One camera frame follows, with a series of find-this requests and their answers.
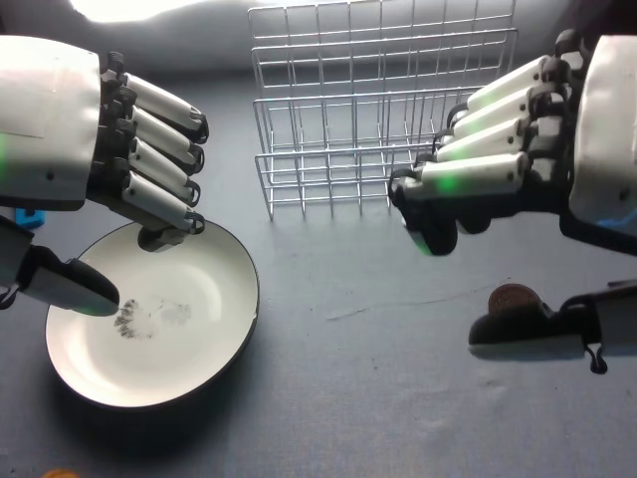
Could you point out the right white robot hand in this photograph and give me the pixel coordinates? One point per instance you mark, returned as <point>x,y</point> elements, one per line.
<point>602,129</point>

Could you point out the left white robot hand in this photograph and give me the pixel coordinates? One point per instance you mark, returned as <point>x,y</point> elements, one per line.
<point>45,124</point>

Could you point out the all-white plate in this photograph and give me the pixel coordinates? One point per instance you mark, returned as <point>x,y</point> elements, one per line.
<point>164,323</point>

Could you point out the small blue block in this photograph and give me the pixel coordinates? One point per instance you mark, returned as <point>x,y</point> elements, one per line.
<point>30,218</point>

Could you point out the brown round disc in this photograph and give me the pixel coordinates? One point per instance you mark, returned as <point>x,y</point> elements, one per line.
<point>512,299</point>

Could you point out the small yellow-orange block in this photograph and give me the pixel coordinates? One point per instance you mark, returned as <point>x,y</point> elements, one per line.
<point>63,474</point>

